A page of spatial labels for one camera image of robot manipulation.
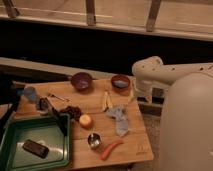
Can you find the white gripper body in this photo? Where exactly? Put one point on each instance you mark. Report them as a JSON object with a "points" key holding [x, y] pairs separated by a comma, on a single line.
{"points": [[148, 90]]}

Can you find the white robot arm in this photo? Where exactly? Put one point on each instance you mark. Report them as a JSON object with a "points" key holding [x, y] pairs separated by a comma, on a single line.
{"points": [[186, 126]]}

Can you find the small metal cup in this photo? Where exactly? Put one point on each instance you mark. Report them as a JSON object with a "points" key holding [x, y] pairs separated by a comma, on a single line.
{"points": [[94, 140]]}

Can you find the blue plastic cup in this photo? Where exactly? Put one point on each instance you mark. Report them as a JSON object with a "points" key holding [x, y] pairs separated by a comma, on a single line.
{"points": [[31, 94]]}

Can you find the blue grey cloth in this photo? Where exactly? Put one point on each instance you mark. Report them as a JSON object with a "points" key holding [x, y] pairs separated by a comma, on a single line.
{"points": [[121, 121]]}

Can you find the wooden board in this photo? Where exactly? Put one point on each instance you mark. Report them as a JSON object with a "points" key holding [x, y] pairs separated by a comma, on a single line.
{"points": [[136, 146]]}

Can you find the dark purple bowl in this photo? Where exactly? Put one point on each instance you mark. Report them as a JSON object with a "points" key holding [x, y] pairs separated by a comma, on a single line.
{"points": [[81, 81]]}

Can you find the yellow orange round fruit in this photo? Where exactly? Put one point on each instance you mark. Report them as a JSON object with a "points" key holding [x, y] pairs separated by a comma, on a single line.
{"points": [[85, 121]]}

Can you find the dark red grape bunch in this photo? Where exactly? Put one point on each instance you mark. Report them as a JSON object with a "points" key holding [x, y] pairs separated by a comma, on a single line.
{"points": [[73, 111]]}

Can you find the metal fork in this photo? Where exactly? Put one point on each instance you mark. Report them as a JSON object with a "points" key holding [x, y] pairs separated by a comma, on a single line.
{"points": [[60, 98]]}

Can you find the green plastic tray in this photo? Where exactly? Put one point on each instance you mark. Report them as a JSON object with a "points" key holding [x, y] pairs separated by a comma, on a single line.
{"points": [[43, 130]]}

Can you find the dark brown rectangular block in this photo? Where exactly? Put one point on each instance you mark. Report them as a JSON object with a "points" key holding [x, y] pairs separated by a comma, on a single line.
{"points": [[35, 148]]}

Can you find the black handled spatula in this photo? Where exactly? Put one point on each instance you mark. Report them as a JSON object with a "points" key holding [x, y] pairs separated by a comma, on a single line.
{"points": [[48, 108]]}

